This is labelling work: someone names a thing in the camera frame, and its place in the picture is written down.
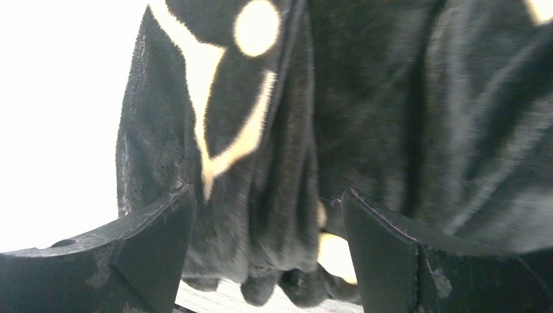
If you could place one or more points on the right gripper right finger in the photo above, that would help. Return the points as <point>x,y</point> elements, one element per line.
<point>404,266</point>

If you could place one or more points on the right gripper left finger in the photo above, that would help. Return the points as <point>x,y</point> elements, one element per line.
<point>133,264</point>

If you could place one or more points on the black floral pillowcase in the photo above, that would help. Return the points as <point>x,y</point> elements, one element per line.
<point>270,110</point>

